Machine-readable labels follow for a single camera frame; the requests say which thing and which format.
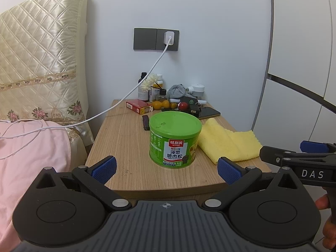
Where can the grey wall socket panel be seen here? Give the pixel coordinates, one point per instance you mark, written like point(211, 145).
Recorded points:
point(147, 39)

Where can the black key fob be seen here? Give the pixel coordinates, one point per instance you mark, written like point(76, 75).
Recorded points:
point(194, 110)

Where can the grey crumpled cloth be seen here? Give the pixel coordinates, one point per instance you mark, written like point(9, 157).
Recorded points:
point(176, 90)

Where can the dark smartphone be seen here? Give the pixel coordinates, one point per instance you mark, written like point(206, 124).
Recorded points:
point(210, 113)

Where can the white wardrobe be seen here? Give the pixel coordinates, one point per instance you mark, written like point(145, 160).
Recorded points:
point(302, 71)

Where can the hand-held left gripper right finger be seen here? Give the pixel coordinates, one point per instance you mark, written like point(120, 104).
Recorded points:
point(229, 169)

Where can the red round ball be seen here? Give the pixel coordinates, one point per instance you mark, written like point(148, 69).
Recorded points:
point(183, 106)

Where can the white round device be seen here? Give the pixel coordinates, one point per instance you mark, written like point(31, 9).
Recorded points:
point(197, 89)

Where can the dark green pouch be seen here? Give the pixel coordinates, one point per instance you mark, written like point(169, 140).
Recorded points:
point(188, 100)

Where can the yellow cleaning cloth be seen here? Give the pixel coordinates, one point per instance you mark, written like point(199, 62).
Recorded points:
point(228, 141)

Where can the green lidded container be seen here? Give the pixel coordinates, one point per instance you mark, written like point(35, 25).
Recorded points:
point(174, 139)

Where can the yellow capped white bottle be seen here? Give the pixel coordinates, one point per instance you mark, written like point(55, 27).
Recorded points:
point(158, 77)

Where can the dark lighter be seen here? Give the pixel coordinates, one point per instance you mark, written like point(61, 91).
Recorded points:
point(145, 122)

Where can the white charger plug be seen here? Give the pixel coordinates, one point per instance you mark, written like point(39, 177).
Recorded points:
point(168, 37)

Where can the cream padded headboard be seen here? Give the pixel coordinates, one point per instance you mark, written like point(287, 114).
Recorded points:
point(88, 84)

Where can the red flat box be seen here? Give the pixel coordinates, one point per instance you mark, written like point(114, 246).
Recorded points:
point(135, 104)

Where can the pink blanket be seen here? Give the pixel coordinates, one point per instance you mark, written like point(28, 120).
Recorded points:
point(31, 173)

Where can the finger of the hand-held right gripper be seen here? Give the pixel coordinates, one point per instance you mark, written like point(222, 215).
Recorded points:
point(313, 146)
point(273, 153)

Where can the yellow patterned small pack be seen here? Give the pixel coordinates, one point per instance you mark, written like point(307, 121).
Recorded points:
point(147, 109)

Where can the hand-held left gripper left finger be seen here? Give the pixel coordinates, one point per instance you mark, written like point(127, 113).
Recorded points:
point(105, 168)

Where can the cream quilted pillow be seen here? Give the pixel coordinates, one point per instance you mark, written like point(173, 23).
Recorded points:
point(39, 52)

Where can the person's right hand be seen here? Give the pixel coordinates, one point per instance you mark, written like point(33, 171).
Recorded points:
point(329, 233)

